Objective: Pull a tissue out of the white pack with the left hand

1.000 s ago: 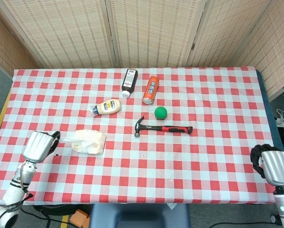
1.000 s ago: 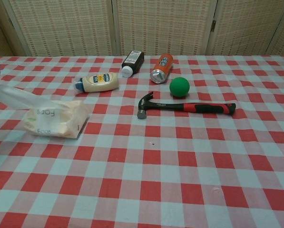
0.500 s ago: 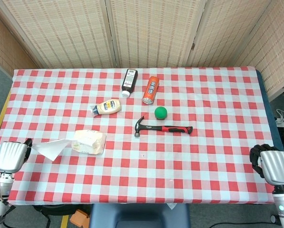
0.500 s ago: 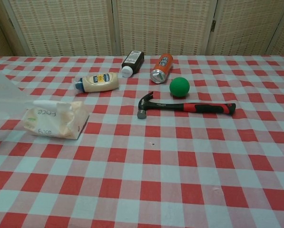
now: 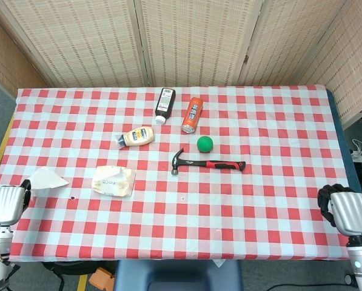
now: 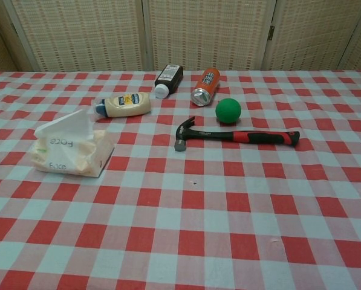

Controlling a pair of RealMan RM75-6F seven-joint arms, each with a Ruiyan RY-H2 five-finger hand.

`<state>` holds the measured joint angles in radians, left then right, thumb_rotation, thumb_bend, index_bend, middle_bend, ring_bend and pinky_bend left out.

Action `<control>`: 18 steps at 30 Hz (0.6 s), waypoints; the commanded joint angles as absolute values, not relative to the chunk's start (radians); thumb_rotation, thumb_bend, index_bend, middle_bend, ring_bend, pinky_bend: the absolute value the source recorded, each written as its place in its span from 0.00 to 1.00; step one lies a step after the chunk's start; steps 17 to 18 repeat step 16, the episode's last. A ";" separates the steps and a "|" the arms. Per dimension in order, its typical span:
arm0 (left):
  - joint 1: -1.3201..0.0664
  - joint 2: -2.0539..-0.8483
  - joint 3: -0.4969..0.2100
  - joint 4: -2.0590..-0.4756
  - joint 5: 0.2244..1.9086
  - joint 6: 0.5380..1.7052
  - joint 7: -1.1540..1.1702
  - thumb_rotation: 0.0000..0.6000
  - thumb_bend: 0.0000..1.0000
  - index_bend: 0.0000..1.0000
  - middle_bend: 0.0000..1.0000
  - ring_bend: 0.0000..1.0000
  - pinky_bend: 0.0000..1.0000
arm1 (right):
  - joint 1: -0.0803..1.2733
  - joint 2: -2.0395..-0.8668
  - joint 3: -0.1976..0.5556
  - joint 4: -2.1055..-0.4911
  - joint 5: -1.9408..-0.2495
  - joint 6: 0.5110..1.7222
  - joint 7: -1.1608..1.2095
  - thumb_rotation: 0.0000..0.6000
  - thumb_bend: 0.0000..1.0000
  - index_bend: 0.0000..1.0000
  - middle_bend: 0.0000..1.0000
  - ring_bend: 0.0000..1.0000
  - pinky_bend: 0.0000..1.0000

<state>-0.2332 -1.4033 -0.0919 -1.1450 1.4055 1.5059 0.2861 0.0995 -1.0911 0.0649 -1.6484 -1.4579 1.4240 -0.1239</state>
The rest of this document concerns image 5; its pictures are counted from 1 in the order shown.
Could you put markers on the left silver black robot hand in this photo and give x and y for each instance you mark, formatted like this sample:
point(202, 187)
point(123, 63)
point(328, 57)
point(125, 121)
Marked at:
point(3, 204)

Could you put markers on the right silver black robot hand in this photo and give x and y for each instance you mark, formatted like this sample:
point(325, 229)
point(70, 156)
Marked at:
point(350, 212)

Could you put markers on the white tissue sheet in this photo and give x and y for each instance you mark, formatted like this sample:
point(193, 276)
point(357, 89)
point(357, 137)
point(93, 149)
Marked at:
point(45, 180)

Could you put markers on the red white checkered tablecloth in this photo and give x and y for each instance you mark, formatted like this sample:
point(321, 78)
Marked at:
point(180, 218)

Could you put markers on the orange object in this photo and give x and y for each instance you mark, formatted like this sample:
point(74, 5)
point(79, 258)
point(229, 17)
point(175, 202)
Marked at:
point(102, 279)

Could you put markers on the black red claw hammer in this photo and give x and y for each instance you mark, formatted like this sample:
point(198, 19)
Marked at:
point(223, 165)

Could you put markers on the woven folding screen panel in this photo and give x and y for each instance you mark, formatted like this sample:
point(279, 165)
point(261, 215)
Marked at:
point(196, 39)
point(290, 39)
point(83, 39)
point(5, 57)
point(353, 60)

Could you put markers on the mayonnaise squeeze bottle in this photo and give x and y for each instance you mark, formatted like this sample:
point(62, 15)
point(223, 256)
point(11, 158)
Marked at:
point(139, 136)

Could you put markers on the green ball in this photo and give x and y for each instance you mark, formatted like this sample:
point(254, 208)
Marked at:
point(205, 144)

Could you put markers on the blue chair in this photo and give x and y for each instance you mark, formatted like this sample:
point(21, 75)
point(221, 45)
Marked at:
point(177, 276)

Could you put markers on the orange drink can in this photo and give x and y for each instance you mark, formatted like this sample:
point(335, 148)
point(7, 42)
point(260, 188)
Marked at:
point(193, 115)

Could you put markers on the metal screen hinge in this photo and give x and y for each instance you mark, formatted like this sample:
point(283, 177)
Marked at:
point(246, 58)

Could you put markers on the dark brown bottle white cap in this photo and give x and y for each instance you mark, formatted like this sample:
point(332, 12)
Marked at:
point(165, 103)

